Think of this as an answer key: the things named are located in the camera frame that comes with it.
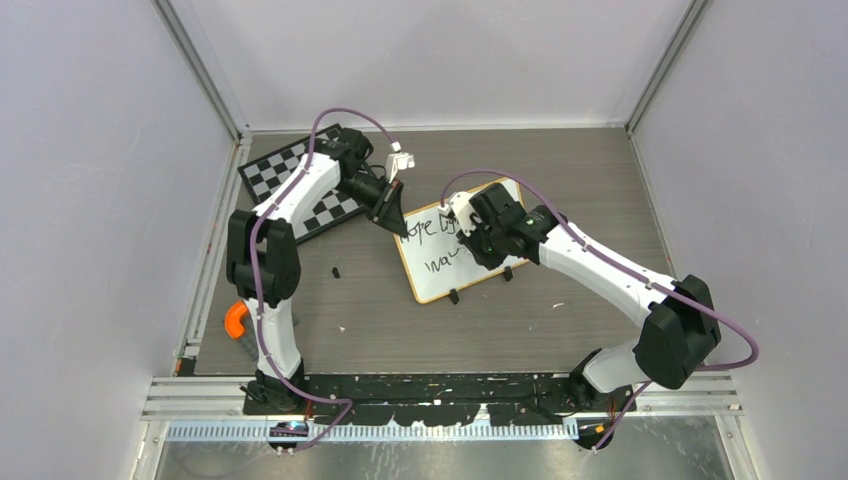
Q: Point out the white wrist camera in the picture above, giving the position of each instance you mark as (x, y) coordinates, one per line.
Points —
(398, 160)
(459, 208)

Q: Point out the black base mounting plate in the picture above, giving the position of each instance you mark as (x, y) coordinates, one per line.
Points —
(434, 400)

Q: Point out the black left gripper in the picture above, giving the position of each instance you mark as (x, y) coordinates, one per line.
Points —
(389, 209)

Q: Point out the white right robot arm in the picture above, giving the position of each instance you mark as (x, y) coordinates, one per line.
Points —
(676, 330)

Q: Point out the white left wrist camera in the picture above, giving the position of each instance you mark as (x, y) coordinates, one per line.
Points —
(398, 160)

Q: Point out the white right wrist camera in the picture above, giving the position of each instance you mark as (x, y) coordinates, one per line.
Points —
(459, 208)

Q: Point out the black white chessboard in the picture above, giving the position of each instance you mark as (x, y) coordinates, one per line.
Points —
(264, 176)

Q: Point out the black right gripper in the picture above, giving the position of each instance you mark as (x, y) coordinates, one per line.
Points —
(492, 260)

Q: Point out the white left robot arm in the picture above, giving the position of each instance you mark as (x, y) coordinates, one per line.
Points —
(262, 252)

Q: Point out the orange curved block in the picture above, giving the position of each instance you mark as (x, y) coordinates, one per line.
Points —
(234, 319)

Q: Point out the aluminium frame rail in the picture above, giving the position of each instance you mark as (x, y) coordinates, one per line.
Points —
(211, 408)

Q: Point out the yellow framed whiteboard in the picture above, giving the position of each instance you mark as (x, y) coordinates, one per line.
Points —
(436, 264)

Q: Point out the grey studded baseplate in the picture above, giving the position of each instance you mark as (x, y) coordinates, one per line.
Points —
(249, 341)

